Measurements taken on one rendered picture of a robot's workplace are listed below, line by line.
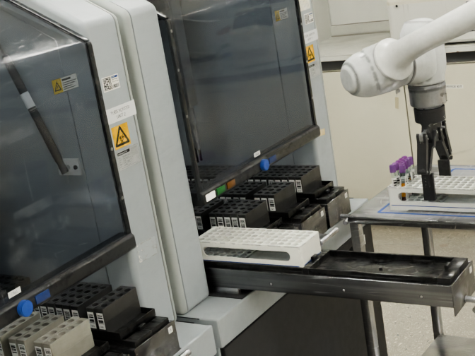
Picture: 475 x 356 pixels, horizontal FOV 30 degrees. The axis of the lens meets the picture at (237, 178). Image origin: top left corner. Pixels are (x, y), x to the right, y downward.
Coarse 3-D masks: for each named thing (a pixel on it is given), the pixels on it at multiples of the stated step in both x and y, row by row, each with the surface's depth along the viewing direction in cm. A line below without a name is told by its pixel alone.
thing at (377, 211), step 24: (432, 168) 254; (456, 168) 251; (384, 192) 240; (360, 216) 225; (384, 216) 222; (408, 216) 219; (432, 216) 216; (456, 216) 213; (360, 240) 227; (432, 240) 265; (432, 312) 271; (456, 336) 269
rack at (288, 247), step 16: (208, 240) 214; (224, 240) 211; (240, 240) 209; (256, 240) 208; (272, 240) 206; (288, 240) 203; (304, 240) 202; (208, 256) 213; (224, 256) 211; (240, 256) 210; (256, 256) 213; (272, 256) 211; (288, 256) 209; (304, 256) 200
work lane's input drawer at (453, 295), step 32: (320, 256) 203; (352, 256) 203; (384, 256) 199; (416, 256) 195; (448, 256) 191; (256, 288) 206; (288, 288) 201; (320, 288) 196; (352, 288) 192; (384, 288) 188; (416, 288) 183; (448, 288) 180
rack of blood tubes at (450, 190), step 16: (416, 176) 229; (448, 176) 224; (464, 176) 222; (400, 192) 222; (416, 192) 220; (448, 192) 215; (464, 192) 213; (400, 208) 224; (416, 208) 221; (432, 208) 219; (448, 208) 216; (464, 208) 214
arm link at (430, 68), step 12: (408, 24) 209; (420, 24) 207; (444, 48) 210; (420, 60) 206; (432, 60) 207; (444, 60) 210; (420, 72) 207; (432, 72) 208; (444, 72) 211; (408, 84) 209; (420, 84) 211; (432, 84) 210
